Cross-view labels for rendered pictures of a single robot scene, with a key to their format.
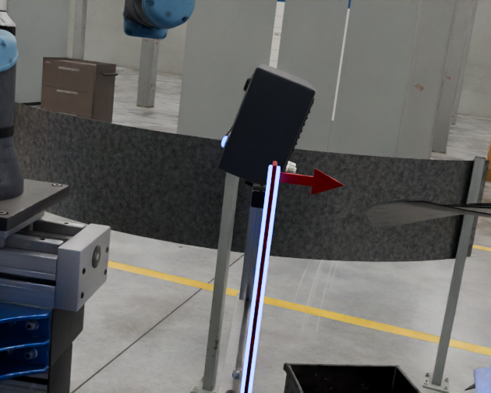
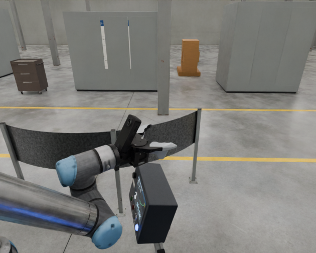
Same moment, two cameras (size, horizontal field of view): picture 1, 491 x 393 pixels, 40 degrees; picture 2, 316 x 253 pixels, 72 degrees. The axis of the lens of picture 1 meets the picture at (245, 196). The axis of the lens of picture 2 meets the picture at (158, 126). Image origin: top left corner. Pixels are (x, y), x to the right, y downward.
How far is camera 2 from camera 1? 0.83 m
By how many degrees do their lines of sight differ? 19
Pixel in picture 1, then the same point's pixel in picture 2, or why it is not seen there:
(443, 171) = (188, 118)
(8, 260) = not seen: outside the picture
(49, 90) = (17, 74)
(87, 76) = (31, 66)
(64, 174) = (41, 152)
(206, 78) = (80, 59)
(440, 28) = (166, 38)
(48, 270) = not seen: outside the picture
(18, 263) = not seen: outside the picture
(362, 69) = (137, 48)
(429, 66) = (164, 52)
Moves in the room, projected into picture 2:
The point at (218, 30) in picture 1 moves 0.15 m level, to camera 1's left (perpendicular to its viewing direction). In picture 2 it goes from (80, 40) to (74, 40)
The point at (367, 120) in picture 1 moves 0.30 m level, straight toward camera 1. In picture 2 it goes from (142, 67) to (143, 69)
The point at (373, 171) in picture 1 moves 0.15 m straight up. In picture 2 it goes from (165, 127) to (166, 112)
